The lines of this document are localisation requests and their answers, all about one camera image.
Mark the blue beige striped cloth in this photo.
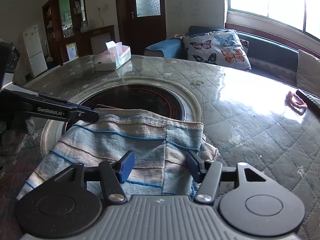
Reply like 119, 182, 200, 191
18, 109, 219, 198

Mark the white refrigerator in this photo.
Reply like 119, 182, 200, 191
22, 25, 48, 78

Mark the grey quilted star table cover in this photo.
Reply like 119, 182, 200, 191
0, 54, 320, 240

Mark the dark wooden display cabinet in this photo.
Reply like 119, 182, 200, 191
42, 0, 87, 65

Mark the dark wooden side table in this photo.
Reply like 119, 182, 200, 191
75, 25, 116, 57

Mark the round black table heater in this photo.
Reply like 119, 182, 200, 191
41, 76, 203, 156

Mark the white pink tissue box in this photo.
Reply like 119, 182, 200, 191
94, 41, 131, 72

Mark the pink small object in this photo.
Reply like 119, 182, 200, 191
285, 91, 308, 115

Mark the butterfly print pillow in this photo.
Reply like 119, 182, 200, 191
183, 30, 251, 70

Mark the black remote control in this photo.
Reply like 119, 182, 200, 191
296, 90, 320, 117

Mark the blue cushion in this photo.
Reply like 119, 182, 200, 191
144, 38, 187, 60

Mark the dark teal sofa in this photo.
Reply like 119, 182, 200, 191
144, 25, 320, 88

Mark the dark wooden door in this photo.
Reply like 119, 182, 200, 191
116, 0, 167, 55

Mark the large bright window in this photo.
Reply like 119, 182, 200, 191
228, 0, 319, 40

